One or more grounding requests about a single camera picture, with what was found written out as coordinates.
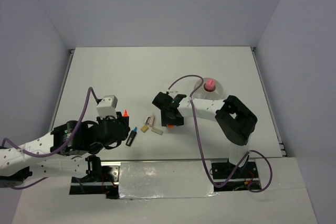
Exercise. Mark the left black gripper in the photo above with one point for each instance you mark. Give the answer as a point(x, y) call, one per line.
point(101, 120)

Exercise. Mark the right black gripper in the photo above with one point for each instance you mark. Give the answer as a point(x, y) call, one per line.
point(165, 120)

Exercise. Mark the orange black highlighter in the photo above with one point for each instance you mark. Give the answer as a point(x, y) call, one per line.
point(125, 115)

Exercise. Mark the pink glue bottle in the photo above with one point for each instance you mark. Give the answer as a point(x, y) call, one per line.
point(209, 85)

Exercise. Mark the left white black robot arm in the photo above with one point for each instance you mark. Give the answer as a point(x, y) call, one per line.
point(70, 149)

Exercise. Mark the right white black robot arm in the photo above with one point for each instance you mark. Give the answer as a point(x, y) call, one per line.
point(235, 119)

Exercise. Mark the pink eraser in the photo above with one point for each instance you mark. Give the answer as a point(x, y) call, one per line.
point(151, 120)

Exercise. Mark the grey rectangular eraser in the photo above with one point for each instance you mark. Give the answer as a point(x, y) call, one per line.
point(156, 130)

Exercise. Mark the white small eraser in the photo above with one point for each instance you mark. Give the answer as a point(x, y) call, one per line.
point(148, 118)

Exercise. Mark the blue black highlighter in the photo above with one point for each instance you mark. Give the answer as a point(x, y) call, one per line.
point(131, 137)

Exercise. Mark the tan square eraser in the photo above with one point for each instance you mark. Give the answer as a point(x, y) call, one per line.
point(144, 128)

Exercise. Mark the white round divided container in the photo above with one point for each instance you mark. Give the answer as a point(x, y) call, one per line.
point(218, 94)

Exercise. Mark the silver foil sheet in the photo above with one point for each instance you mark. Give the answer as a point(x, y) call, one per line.
point(159, 180)

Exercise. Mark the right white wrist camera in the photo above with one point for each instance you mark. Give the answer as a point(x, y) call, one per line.
point(171, 93)

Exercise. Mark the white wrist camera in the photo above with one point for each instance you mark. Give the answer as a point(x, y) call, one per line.
point(107, 106)
point(171, 93)

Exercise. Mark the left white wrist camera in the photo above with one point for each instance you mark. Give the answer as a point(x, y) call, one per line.
point(107, 106)

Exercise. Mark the black mounting rail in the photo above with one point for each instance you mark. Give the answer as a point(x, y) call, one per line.
point(108, 183)

